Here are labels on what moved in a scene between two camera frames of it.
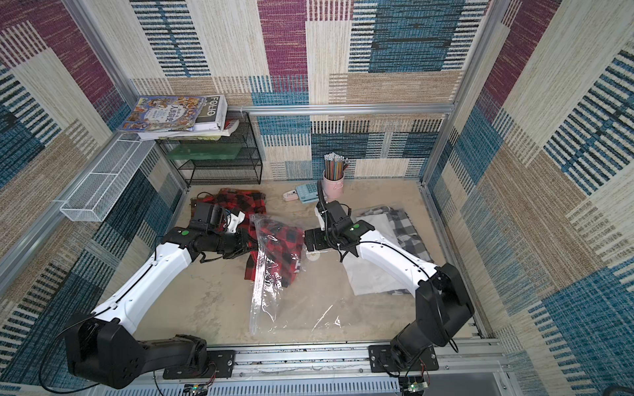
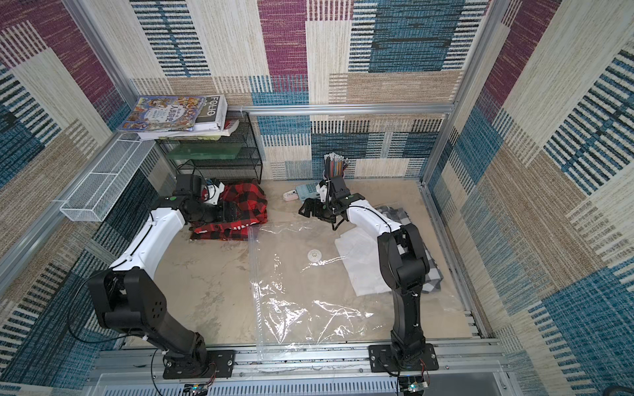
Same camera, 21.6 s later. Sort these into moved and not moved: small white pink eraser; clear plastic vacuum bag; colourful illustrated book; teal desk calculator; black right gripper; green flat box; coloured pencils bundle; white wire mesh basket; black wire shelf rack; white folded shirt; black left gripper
Moved: black left gripper; clear plastic vacuum bag; black right gripper
Not moved: white folded shirt; green flat box; white wire mesh basket; black wire shelf rack; small white pink eraser; teal desk calculator; colourful illustrated book; coloured pencils bundle
